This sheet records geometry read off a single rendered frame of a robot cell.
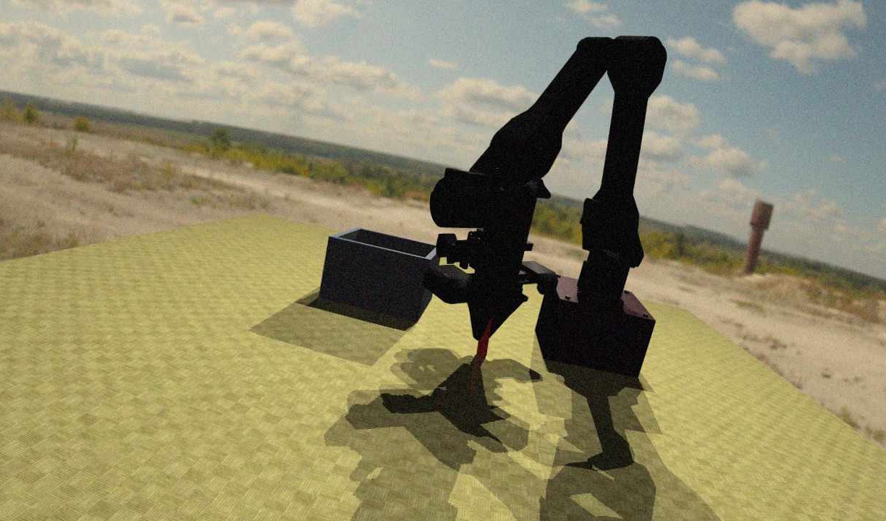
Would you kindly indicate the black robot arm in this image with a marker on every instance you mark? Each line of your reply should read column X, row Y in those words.
column 502, row 187

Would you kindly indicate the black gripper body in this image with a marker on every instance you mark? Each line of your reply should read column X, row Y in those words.
column 499, row 264

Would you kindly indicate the red peg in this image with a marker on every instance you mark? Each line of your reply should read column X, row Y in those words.
column 483, row 342

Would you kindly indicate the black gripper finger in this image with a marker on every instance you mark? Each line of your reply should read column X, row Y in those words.
column 506, row 305
column 480, row 313

